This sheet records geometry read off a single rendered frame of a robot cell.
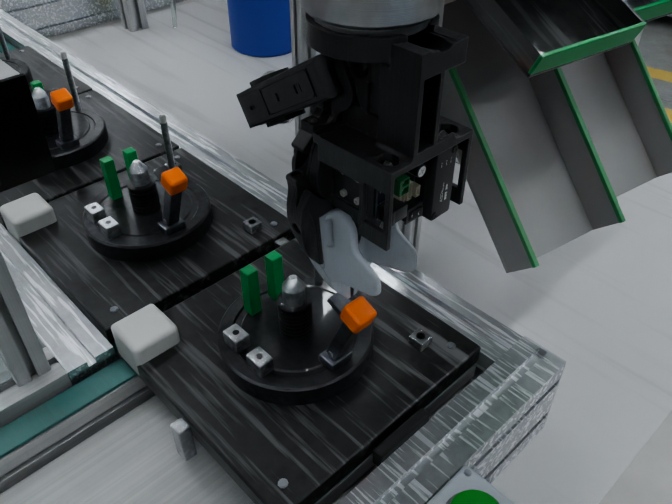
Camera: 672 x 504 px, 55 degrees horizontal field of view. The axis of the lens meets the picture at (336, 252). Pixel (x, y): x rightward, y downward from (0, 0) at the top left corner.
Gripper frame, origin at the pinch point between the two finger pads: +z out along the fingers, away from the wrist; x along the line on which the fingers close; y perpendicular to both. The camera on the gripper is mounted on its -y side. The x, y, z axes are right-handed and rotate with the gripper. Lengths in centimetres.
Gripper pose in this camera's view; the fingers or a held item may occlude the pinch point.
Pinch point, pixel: (342, 276)
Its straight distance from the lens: 47.9
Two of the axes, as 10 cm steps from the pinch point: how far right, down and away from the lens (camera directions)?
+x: 7.3, -4.4, 5.3
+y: 6.9, 4.6, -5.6
